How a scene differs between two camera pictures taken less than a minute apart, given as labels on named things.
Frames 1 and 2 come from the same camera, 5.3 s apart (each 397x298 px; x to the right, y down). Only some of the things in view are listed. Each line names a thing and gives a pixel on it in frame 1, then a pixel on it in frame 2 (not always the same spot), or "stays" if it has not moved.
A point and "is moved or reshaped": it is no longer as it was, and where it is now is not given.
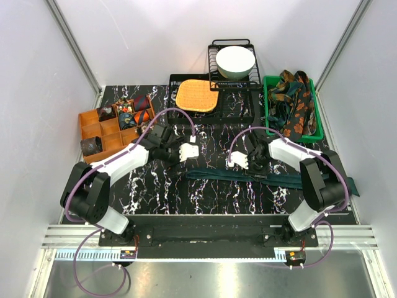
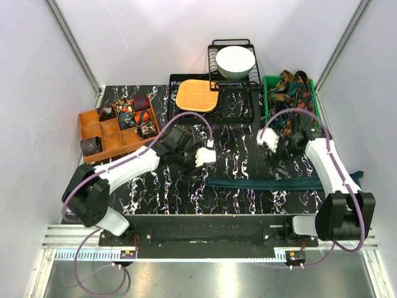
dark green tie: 291,181 is moved or reshaped
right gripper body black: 254,160 -> 280,149
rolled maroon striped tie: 141,102 stays
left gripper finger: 178,171 -> 196,175
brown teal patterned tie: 281,97 stays
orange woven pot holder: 195,95 stays
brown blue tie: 90,146 stays
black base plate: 206,236 stays
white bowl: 235,62 stays
